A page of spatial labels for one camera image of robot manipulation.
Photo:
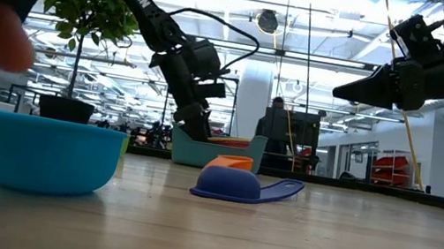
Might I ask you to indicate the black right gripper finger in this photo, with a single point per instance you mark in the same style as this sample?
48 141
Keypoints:
375 88

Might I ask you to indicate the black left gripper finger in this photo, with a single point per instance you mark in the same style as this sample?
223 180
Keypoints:
197 127

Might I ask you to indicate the yellow measuring cup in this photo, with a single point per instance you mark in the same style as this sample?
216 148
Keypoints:
233 139

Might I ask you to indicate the orange measuring cup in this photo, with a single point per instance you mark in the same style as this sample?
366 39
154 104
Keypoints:
234 162

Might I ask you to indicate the purple measuring cup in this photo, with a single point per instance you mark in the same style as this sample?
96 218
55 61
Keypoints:
230 184

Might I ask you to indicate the teal measuring cup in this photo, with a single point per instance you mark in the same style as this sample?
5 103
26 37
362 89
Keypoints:
47 155

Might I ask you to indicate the teal plastic basket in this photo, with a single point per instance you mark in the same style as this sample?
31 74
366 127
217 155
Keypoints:
221 158

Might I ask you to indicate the white building pillar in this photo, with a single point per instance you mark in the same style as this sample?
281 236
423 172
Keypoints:
252 102

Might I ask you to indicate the red storage bin shelf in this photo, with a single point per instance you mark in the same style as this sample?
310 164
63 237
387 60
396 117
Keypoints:
392 162

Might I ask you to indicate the person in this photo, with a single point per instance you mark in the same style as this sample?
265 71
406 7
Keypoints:
278 102

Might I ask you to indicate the black monitor screen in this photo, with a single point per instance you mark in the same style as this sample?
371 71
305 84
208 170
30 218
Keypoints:
297 127

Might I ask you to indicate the green leafy potted tree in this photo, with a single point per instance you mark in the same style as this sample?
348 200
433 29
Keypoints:
89 5

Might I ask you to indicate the black metal frame rig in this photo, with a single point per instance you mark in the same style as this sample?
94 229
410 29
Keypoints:
164 108

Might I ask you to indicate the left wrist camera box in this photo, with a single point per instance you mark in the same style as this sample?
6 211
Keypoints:
206 57

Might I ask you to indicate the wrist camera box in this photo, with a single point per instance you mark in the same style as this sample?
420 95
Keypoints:
206 57
416 37

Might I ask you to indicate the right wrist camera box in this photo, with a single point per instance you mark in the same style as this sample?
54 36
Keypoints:
416 37

